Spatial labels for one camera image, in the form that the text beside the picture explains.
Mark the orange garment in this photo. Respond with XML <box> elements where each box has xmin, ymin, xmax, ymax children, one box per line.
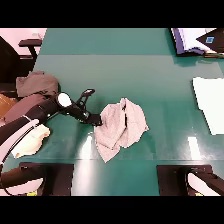
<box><xmin>0</xmin><ymin>93</ymin><xmax>17</xmax><ymax>119</ymax></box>

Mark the grey-brown garment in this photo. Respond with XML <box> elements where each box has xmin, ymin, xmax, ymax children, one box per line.
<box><xmin>15</xmin><ymin>70</ymin><xmax>61</xmax><ymax>98</ymax></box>

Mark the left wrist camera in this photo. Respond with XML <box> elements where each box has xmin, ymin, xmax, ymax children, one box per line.
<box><xmin>75</xmin><ymin>88</ymin><xmax>96</xmax><ymax>108</ymax></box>

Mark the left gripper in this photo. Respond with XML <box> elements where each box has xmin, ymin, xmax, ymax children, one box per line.
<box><xmin>70</xmin><ymin>103</ymin><xmax>104</xmax><ymax>127</ymax></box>

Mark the cream garment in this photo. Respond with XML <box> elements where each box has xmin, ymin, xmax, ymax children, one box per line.
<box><xmin>10</xmin><ymin>124</ymin><xmax>52</xmax><ymax>160</ymax></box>

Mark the black garment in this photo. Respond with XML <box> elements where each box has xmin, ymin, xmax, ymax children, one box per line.
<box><xmin>195</xmin><ymin>28</ymin><xmax>224</xmax><ymax>55</ymax></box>

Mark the dark brown garment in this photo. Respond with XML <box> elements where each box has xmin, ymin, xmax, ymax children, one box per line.
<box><xmin>2</xmin><ymin>92</ymin><xmax>54</xmax><ymax>125</ymax></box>

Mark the light grey shirt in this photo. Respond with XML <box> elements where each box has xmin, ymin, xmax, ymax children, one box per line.
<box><xmin>93</xmin><ymin>97</ymin><xmax>150</xmax><ymax>164</ymax></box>

